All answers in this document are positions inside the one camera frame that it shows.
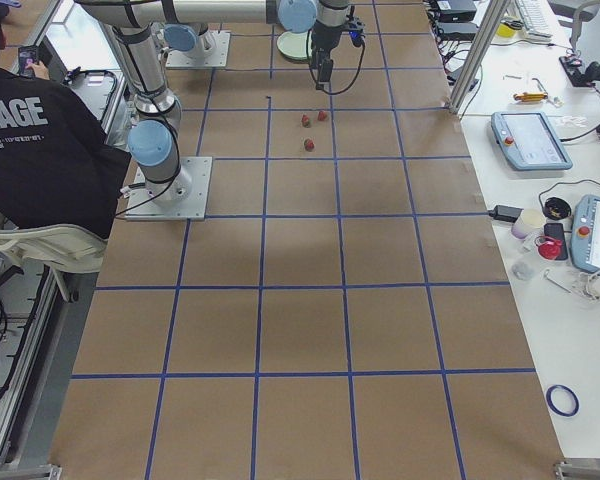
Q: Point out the red round object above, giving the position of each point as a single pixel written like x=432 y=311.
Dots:
x=548 y=247

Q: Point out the red strawberry three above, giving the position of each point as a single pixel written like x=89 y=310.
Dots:
x=308 y=144

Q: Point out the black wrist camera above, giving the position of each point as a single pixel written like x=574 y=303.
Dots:
x=355 y=28

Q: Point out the gold metal tool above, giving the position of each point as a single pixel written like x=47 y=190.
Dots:
x=530 y=97

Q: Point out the grey teach pendant far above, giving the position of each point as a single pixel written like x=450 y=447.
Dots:
x=529 y=142

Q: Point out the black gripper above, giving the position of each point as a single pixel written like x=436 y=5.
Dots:
x=324 y=41

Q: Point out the grey teach pendant near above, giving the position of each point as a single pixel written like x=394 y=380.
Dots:
x=585 y=238

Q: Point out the pale green plate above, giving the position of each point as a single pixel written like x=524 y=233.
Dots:
x=293 y=46

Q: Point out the blue tape roll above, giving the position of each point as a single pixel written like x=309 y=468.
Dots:
x=562 y=400

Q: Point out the grey teach pendant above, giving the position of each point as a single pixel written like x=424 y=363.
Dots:
x=585 y=238
x=529 y=142

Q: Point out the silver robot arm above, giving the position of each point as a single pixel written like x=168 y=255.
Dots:
x=185 y=39
x=154 y=142

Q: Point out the black power adapter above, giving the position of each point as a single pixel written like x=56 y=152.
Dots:
x=505 y=213

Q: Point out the aluminium frame post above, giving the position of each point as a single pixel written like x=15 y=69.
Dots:
x=490 y=21

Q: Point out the white paper cup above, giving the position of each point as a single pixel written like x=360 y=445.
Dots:
x=528 y=221

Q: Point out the black smartphone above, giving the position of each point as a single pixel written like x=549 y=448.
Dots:
x=27 y=56

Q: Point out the white office chair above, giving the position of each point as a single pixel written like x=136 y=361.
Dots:
x=63 y=248

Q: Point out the person in black shirt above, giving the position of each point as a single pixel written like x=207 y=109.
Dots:
x=55 y=164

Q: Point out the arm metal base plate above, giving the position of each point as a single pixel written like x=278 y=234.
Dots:
x=217 y=59
x=185 y=198

